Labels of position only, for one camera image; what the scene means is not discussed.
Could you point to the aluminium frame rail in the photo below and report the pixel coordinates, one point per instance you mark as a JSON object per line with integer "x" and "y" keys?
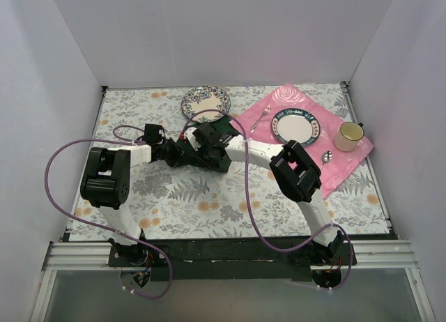
{"x": 370, "y": 254}

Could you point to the blue floral ceramic plate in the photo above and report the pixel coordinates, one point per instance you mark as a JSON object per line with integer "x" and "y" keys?
{"x": 203, "y": 98}

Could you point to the pink rose placemat cloth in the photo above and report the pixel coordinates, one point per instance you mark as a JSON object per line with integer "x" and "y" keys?
{"x": 327, "y": 103}

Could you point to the green rimmed white plate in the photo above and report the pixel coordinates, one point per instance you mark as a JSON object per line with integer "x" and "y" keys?
{"x": 297, "y": 125}

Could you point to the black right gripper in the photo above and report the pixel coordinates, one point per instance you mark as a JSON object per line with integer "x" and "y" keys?
{"x": 201, "y": 149}

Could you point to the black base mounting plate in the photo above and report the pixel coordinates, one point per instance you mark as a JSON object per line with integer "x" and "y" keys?
{"x": 224, "y": 258}

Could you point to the silver fork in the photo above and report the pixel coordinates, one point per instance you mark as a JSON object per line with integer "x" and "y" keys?
{"x": 264, "y": 113}

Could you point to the dark green cloth napkin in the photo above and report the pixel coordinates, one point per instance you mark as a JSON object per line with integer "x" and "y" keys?
{"x": 222, "y": 126}

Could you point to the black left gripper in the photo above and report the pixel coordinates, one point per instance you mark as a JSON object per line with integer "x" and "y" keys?
{"x": 178, "y": 154}

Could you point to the cream enamel mug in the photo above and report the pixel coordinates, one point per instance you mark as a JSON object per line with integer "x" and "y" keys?
{"x": 348, "y": 136}

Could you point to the silver spoon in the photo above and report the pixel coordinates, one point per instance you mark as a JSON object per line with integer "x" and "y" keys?
{"x": 326, "y": 158}

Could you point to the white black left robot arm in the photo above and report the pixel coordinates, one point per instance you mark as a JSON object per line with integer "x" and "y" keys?
{"x": 106, "y": 179}

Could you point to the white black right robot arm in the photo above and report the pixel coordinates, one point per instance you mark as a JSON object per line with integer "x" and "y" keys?
{"x": 297, "y": 175}

